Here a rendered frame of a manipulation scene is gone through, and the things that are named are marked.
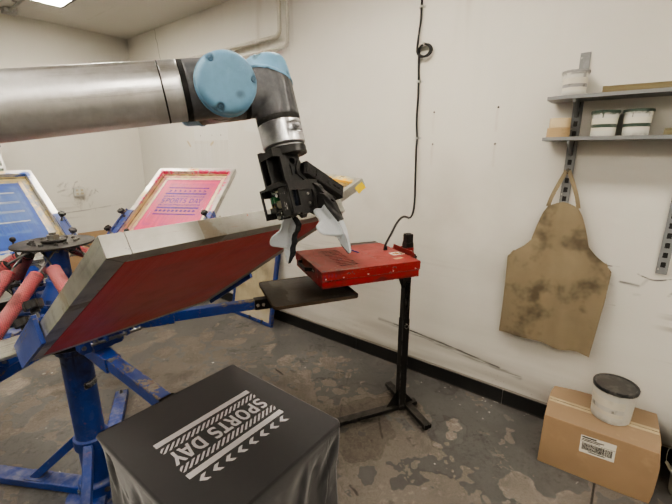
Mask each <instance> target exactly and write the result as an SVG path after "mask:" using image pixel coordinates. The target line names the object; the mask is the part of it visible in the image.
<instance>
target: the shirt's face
mask: <svg viewBox="0 0 672 504"><path fill-rule="evenodd" d="M243 390H247V391H248V392H250V393H252V394H254V395H255V396H257V397H259V398H261V399H262V400H264V401H266V402H268V403H269V404H271V405H273V406H275V407H276V408H278V409H280V410H282V411H283V412H285V413H287V414H289V415H290V416H292V418H291V419H289V420H288V421H287V422H285V423H284V424H283V425H281V426H280V427H279V428H277V429H276V430H275V431H273V432H272V433H271V434H269V435H268V436H267V437H265V438H264V439H263V440H261V441H260V442H259V443H257V444H256V445H255V446H254V447H252V448H251V449H250V450H248V451H247V452H246V453H244V454H243V455H242V456H240V457H239V458H238V459H236V460H235V461H234V462H232V463H231V464H230V465H228V466H227V467H226V468H224V469H223V470H222V471H220V472H219V473H218V474H216V475H215V476H214V477H212V478H211V479H210V480H208V481H207V482H206V483H204V484H203V485H202V486H200V487H199V488H198V487H197V486H196V485H195V484H194V483H193V482H192V481H191V480H190V479H189V478H187V477H186V476H185V475H184V474H183V473H182V472H181V471H180V470H179V469H178V468H176V467H175V466H174V465H173V464H172V463H171V462H170V461H169V460H168V459H167V458H166V457H164V456H163V455H162V454H161V453H160V452H159V451H158V450H157V449H156V448H155V447H153V446H152V444H154V443H156V442H157V441H159V440H161V439H162V438H164V437H166V436H167V435H169V434H171V433H173V432H174V431H176V430H178V429H179V428H181V427H183V426H184V425H186V424H188V423H189V422H191V421H193V420H194V419H196V418H198V417H199V416H201V415H203V414H205V413H206V412H208V411H210V410H211V409H213V408H215V407H216V406H218V405H220V404H221V403H223V402H225V401H226V400H228V399H230V398H231V397H233V396H235V395H236V394H238V393H240V392H242V391H243ZM336 424H337V420H336V419H335V418H333V417H331V416H329V415H327V414H325V413H323V412H321V411H320V410H318V409H316V408H314V407H312V406H310V405H308V404H306V403H304V402H303V401H301V400H299V399H297V398H295V397H293V396H291V395H289V394H287V393H286V392H284V391H282V390H280V389H278V388H276V387H274V386H272V385H270V384H268V383H267V382H265V381H263V380H261V379H259V378H257V377H255V376H253V375H251V374H250V373H248V372H246V371H244V370H242V369H240V368H238V367H236V366H234V365H233V364H232V365H230V366H228V367H226V368H224V369H222V370H220V371H218V372H216V373H214V374H212V375H210V376H208V377H206V378H204V379H203V380H201V381H199V382H197V383H195V384H193V385H191V386H189V387H187V388H185V389H183V390H181V391H179V392H177V393H175V394H173V395H171V396H170V397H168V398H166V399H164V400H162V401H160V402H158V403H156V404H154V405H152V406H150V407H148V408H146V409H144V410H142V411H140V412H138V413H136V414H135V415H133V416H131V417H129V418H127V419H125V420H123V421H121V422H119V423H117V424H115V425H113V426H111V427H109V428H107V429H105V430H103V431H102V432H100V433H98V434H99V435H100V436H101V438H102V439H103V440H104V441H105V442H106V443H107V444H108V445H109V446H110V447H111V448H112V449H113V450H114V451H115V452H116V453H117V454H118V455H119V456H120V457H121V459H122V460H123V461H124V462H125V463H126V464H127V465H128V466H129V467H130V468H131V469H132V470H133V471H134V472H135V473H136V474H137V475H138V476H139V477H140V478H141V480H142V481H143V482H144V483H145V484H146V485H147V486H148V487H149V488H150V489H151V490H152V491H153V492H154V493H155V494H156V495H157V496H158V497H159V498H160V499H161V501H162V502H163V503H164V504H246V503H247V502H248V501H250V500H251V499H252V498H253V497H254V496H255V495H256V494H257V493H259V492H260V491H261V490H262V489H263V488H264V487H265V486H267V485H268V484H269V483H270V482H271V481H272V480H273V479H274V478H276V477H277V476H278V475H279V474H280V473H281V472H282V471H284V470H285V469H286V468H287V467H288V466H289V465H290V464H292V463H293V462H294V461H295V460H296V459H297V458H298V457H299V456H301V455H302V454H303V453H304V452H305V451H306V450H307V449H309V448H310V447H311V446H312V445H313V444H314V443H315V442H316V441H318V440H319V439H320V438H321V437H322V436H323V435H324V434H326V433H327V432H328V431H329V430H330V429H331V428H332V427H334V426H335V425H336Z"/></svg>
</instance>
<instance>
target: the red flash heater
mask: <svg viewBox="0 0 672 504"><path fill-rule="evenodd" d="M383 249H384V244H382V243H373V244H363V245H352V246H351V250H354V251H358V252H360V253H357V252H354V251H351V253H349V254H348V253H347V252H346V251H345V249H344V248H343V247H332V248H322V249H311V250H301V251H296V254H295V257H296V260H297V266H298V267H299V268H300V269H301V270H302V271H303V272H304V273H305V274H306V275H308V276H309V277H310V278H311V279H312V280H313V281H314V282H315V283H316V284H317V285H318V286H319V287H320V288H321V289H329V288H337V287H344V286H351V285H358V284H365V283H373V282H380V281H387V280H394V279H401V278H409V277H416V276H419V269H420V264H421V261H420V260H418V259H416V258H415V254H414V252H412V251H410V250H408V249H405V248H403V247H401V246H398V245H396V244H393V247H392V248H391V247H389V246H387V250H383ZM300 258H302V263H301V264H303V265H304V267H309V268H313V269H314V273H313V272H312V271H304V269H303V268H302V267H300V266H299V265H298V261H299V260H300Z"/></svg>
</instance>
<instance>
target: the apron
mask: <svg viewBox="0 0 672 504"><path fill-rule="evenodd" d="M568 170H569V168H568V169H567V170H564V172H563V174H562V175H561V177H560V179H559V180H558V182H557V184H556V186H555V187H554V189H553V191H552V193H551V195H550V197H549V199H548V202H547V204H546V206H548V207H547V208H546V209H545V210H544V212H543V213H542V215H541V217H540V219H539V222H538V224H537V226H536V228H535V231H534V233H533V236H532V238H531V240H530V241H529V242H528V243H526V244H525V245H524V246H522V247H520V248H518V249H516V250H513V251H512V252H511V253H510V254H509V255H508V257H507V267H506V277H505V287H504V295H503V304H502V311H501V319H500V326H499V331H504V332H507V333H509V334H512V335H514V336H517V337H521V338H526V339H531V340H536V341H540V342H542V343H544V344H547V345H548V346H550V347H552V348H555V349H557V350H569V351H575V352H578V353H580V354H582V355H585V356H587V357H589V355H590V352H591V348H592V345H593V341H594V338H595V334H596V331H597V327H598V324H599V320H600V316H601V313H602V310H603V306H604V303H605V299H606V294H607V290H608V286H609V282H610V277H611V271H610V269H609V268H608V266H607V264H605V263H604V262H602V261H601V260H600V259H599V258H598V257H597V256H595V254H594V253H593V252H592V251H591V249H590V248H589V245H588V238H587V233H586V228H585V223H584V220H583V216H582V214H581V212H580V210H579V208H581V207H580V199H579V194H578V190H577V187H576V184H575V180H574V177H573V174H572V171H571V170H569V171H568ZM567 173H568V176H569V179H570V182H571V186H572V189H573V192H574V196H575V202H576V207H575V206H573V205H571V204H569V203H566V202H559V203H555V204H552V205H551V202H552V200H553V198H554V196H555V194H556V192H557V190H558V188H559V187H560V185H561V183H562V181H563V180H564V178H565V176H566V175H567Z"/></svg>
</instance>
